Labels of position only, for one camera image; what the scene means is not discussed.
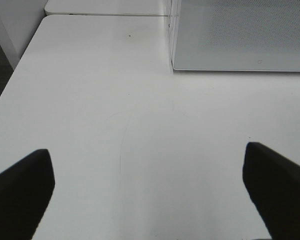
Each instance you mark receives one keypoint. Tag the white microwave oven body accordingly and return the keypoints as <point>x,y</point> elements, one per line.
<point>171,12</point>

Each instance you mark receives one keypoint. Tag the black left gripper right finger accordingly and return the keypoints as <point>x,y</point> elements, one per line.
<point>273,184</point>

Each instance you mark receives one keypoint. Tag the white microwave door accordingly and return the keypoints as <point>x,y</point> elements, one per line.
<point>237,35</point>

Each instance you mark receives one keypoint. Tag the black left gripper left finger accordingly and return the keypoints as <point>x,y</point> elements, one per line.
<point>26,189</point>

